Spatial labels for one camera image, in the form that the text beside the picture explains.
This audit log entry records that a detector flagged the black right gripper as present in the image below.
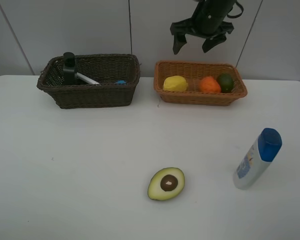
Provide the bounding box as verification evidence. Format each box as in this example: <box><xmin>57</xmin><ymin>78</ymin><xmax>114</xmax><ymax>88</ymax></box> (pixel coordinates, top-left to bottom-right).
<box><xmin>170</xmin><ymin>0</ymin><xmax>234</xmax><ymax>55</ymax></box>

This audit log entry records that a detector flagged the orange mandarin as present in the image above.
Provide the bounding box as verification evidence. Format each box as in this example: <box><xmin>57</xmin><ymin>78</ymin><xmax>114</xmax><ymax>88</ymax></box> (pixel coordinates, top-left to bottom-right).
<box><xmin>199</xmin><ymin>76</ymin><xmax>221</xmax><ymax>93</ymax></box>

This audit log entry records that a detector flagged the yellow lemon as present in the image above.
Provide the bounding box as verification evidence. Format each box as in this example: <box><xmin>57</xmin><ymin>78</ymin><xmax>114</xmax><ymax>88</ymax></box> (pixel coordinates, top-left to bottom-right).
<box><xmin>163</xmin><ymin>75</ymin><xmax>188</xmax><ymax>92</ymax></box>

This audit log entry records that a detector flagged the green lime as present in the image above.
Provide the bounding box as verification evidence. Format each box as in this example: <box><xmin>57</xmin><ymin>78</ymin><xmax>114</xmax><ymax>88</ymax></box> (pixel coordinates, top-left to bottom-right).
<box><xmin>217</xmin><ymin>73</ymin><xmax>234</xmax><ymax>93</ymax></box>

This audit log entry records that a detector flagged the black whiteboard eraser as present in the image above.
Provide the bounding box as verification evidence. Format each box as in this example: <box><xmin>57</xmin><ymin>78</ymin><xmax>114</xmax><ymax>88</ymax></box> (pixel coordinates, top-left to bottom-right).
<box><xmin>115</xmin><ymin>80</ymin><xmax>127</xmax><ymax>85</ymax></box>

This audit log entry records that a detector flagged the white marker with pink caps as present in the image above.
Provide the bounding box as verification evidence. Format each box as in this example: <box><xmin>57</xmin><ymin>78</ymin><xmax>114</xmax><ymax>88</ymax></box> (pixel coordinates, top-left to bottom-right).
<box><xmin>76</xmin><ymin>72</ymin><xmax>100</xmax><ymax>85</ymax></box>

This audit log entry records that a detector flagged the black rectangular bottle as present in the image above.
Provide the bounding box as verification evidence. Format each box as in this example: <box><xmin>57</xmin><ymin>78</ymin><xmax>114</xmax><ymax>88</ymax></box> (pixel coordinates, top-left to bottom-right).
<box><xmin>63</xmin><ymin>52</ymin><xmax>77</xmax><ymax>86</ymax></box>

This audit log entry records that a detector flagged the white bottle with blue cap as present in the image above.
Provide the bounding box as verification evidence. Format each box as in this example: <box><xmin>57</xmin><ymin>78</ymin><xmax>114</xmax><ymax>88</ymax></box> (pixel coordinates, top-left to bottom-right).
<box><xmin>232</xmin><ymin>128</ymin><xmax>283</xmax><ymax>190</ymax></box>

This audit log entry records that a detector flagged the halved avocado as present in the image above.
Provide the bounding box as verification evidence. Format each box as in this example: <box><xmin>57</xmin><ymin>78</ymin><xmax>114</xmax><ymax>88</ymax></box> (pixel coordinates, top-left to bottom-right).
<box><xmin>147</xmin><ymin>167</ymin><xmax>186</xmax><ymax>201</ymax></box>

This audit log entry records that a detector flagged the orange wicker basket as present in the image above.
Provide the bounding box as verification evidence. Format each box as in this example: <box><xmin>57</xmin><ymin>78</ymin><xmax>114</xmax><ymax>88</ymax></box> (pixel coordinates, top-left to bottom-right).
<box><xmin>153</xmin><ymin>60</ymin><xmax>248</xmax><ymax>106</ymax></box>

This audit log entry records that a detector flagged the dark brown wicker basket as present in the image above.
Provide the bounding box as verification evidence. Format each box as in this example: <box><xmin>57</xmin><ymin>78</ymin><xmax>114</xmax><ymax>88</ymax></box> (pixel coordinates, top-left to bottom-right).
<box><xmin>37</xmin><ymin>54</ymin><xmax>140</xmax><ymax>109</ymax></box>

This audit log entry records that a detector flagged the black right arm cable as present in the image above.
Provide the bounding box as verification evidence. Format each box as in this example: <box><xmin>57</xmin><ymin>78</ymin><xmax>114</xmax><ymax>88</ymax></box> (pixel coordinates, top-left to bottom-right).
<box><xmin>226</xmin><ymin>0</ymin><xmax>245</xmax><ymax>20</ymax></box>

